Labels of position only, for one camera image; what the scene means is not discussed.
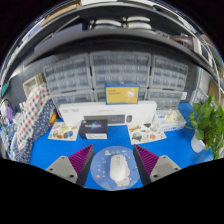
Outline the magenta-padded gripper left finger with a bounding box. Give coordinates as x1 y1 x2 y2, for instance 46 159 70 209
45 143 96 188

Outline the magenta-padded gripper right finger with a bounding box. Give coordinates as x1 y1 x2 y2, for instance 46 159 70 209
133 143 183 187

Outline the grey computer mouse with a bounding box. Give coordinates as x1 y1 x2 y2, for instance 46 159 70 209
108 153 129 181

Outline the round bunny print mouse pad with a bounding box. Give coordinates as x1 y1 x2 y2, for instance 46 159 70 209
89 145 142 191

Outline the small cartoon sticker sheet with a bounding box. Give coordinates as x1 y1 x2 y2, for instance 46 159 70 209
47 121 81 142

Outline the large cartoon sticker sheet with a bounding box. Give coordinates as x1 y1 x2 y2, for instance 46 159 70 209
128 122 168 145

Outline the white blue glove box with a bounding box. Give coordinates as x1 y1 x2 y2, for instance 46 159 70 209
152 109 187 133

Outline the navy white dotted cloth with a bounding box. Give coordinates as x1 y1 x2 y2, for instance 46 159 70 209
13 98 56 164

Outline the small black box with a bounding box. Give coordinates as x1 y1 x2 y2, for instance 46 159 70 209
78 119 109 140

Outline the green plant in white pot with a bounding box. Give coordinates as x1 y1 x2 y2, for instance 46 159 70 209
188 96 224 160

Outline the red white checked cloth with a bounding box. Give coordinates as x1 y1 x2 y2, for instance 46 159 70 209
16 83 51 148

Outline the long white keyboard box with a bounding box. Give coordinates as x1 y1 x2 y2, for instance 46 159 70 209
58 100 158 127

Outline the yellow and blue box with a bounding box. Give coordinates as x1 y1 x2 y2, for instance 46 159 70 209
104 82 140 106

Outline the white plastic basket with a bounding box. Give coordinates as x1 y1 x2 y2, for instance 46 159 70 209
22 73 45 98

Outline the tall clear drawer cabinet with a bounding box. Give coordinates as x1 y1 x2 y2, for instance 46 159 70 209
149 54 189 91
43 53 93 94
89 50 153 89

